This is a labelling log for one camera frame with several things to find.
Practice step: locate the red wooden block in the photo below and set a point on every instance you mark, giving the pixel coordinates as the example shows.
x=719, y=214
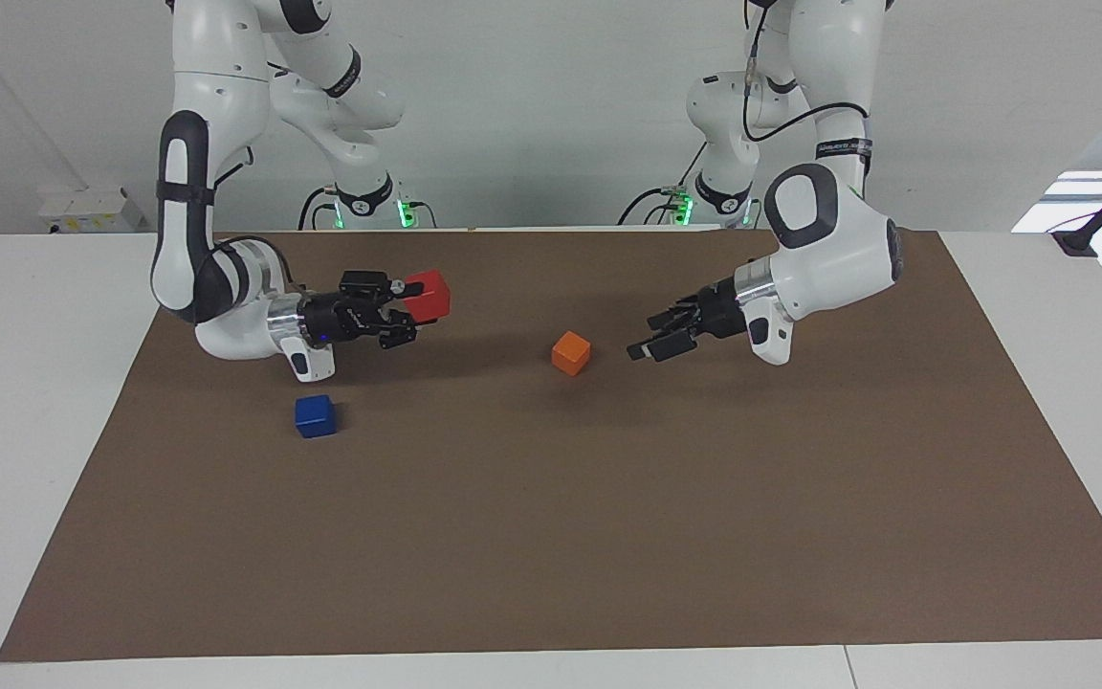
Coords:
x=430, y=295

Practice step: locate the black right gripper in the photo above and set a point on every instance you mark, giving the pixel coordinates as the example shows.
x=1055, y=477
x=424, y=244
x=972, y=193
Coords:
x=336, y=318

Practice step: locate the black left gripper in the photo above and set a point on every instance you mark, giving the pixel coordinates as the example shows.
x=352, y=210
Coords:
x=725, y=308

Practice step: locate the blue wooden block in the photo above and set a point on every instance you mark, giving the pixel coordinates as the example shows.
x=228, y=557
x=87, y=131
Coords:
x=315, y=416

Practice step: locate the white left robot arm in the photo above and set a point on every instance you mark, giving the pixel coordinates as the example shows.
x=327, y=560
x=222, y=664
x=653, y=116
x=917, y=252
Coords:
x=828, y=249

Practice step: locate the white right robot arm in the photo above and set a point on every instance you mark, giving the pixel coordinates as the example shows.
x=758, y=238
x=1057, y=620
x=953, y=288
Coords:
x=216, y=86

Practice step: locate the white power strip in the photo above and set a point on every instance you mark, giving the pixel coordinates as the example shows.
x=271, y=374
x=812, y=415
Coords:
x=92, y=211

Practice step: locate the brown table mat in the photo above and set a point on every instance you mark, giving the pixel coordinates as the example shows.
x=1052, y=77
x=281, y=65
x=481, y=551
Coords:
x=551, y=526

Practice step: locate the orange wooden block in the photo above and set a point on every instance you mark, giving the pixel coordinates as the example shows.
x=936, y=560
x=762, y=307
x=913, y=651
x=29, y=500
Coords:
x=570, y=353

